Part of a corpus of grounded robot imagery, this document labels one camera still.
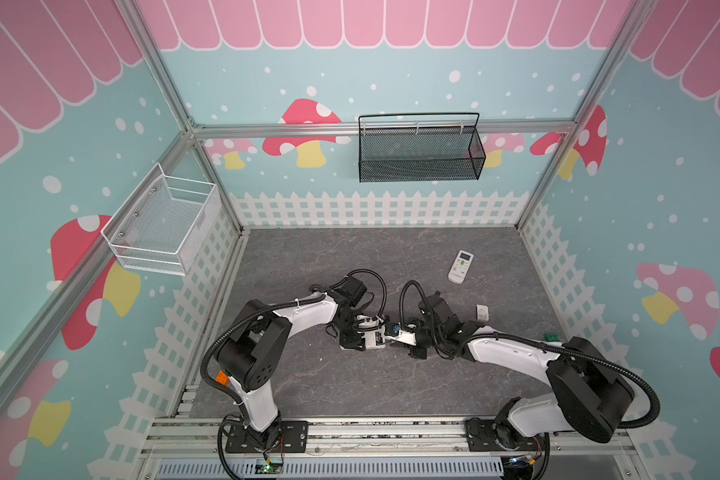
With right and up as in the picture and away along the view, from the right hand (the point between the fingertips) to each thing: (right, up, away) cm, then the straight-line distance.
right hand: (393, 335), depth 85 cm
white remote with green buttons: (-6, -2, +4) cm, 7 cm away
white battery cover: (+30, +5, +11) cm, 32 cm away
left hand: (-11, -3, +6) cm, 12 cm away
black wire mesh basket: (+9, +58, +9) cm, 59 cm away
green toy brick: (+48, -2, +4) cm, 48 cm away
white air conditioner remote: (+26, +19, +21) cm, 38 cm away
